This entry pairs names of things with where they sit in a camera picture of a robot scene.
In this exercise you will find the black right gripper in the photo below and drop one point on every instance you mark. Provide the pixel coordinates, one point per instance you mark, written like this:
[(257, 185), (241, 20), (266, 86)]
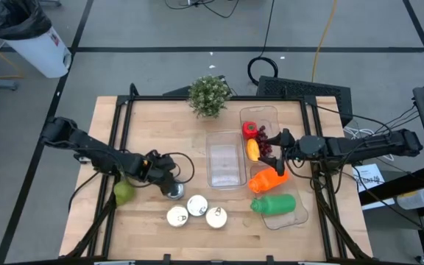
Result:
[(309, 145)]

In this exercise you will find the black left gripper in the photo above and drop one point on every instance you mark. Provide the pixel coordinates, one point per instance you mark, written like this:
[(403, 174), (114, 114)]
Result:
[(158, 165)]

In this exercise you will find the red toy grape bunch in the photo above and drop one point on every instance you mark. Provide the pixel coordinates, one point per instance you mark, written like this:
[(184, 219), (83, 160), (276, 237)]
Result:
[(264, 141)]

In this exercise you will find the yellow toy fruit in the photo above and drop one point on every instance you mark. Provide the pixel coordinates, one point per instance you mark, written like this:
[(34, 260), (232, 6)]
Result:
[(253, 150)]

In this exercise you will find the red toy bell pepper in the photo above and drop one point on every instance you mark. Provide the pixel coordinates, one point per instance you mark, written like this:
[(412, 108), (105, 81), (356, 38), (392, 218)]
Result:
[(249, 130)]

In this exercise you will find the orange plastic bottle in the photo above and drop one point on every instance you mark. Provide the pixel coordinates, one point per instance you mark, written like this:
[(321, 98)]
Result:
[(269, 180)]

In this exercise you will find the blue-label gold tin can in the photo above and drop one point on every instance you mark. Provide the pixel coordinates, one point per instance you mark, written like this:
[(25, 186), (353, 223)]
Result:
[(177, 216), (216, 218)]

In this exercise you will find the green toy pear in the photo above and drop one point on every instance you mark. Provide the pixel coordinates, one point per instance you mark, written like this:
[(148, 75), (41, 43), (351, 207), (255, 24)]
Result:
[(123, 193)]

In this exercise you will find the green plastic bottle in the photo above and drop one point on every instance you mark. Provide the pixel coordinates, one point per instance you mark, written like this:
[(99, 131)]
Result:
[(274, 205)]

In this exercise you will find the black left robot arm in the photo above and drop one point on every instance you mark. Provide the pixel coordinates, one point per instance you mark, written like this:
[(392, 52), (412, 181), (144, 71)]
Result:
[(94, 149)]

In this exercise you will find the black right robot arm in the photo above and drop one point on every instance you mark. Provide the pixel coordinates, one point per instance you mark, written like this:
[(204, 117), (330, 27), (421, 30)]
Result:
[(366, 145)]

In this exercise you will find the clear plastic bin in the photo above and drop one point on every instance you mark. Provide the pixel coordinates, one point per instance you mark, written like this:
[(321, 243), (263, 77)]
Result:
[(293, 221), (226, 162), (260, 112)]

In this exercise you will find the green potted plant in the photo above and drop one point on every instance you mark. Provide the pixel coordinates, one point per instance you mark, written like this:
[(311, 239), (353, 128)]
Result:
[(209, 96)]

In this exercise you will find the white paper sheet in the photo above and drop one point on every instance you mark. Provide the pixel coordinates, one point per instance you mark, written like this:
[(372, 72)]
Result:
[(372, 176)]

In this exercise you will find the translucent plastic container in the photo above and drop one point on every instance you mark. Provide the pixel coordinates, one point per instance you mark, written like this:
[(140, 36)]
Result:
[(412, 198)]

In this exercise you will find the white trash bin black bag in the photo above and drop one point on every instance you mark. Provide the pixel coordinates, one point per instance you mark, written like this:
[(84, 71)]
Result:
[(39, 51)]

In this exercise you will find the black table frame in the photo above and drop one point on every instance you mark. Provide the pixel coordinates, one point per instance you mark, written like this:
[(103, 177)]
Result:
[(153, 98)]

